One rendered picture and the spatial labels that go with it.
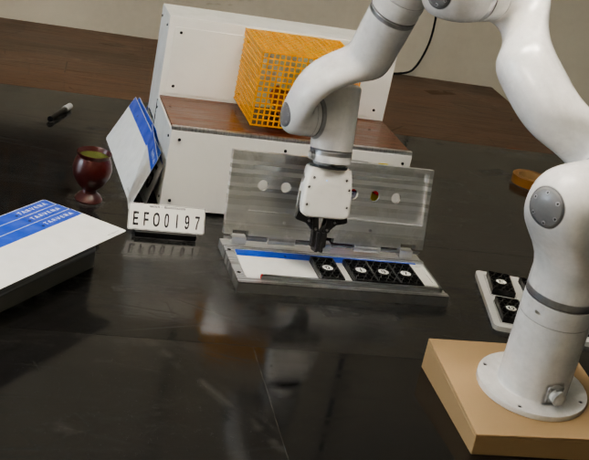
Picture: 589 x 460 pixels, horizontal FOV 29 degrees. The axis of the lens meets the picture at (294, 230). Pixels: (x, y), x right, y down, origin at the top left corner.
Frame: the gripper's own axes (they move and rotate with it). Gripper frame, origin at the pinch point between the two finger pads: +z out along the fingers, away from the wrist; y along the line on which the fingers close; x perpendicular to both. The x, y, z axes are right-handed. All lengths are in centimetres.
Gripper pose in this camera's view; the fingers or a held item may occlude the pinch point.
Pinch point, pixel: (317, 241)
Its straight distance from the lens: 227.5
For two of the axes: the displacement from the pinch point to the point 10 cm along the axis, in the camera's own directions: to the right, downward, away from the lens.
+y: 9.5, 0.8, 2.9
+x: -2.6, -2.1, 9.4
